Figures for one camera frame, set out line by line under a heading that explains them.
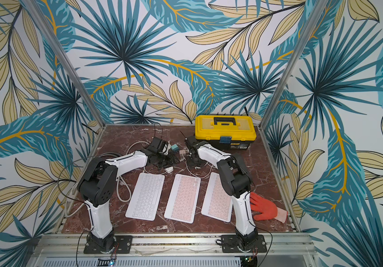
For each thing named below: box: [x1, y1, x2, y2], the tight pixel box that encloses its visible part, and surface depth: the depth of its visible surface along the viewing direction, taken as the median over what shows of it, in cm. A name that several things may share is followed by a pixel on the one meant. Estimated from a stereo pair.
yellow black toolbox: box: [194, 114, 257, 150], surface depth 97 cm
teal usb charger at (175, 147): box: [170, 144, 180, 152], surface depth 107 cm
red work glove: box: [249, 191, 288, 224], surface depth 84 cm
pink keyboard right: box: [200, 171, 234, 223], surface depth 87 cm
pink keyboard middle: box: [163, 173, 201, 224], surface depth 88 cm
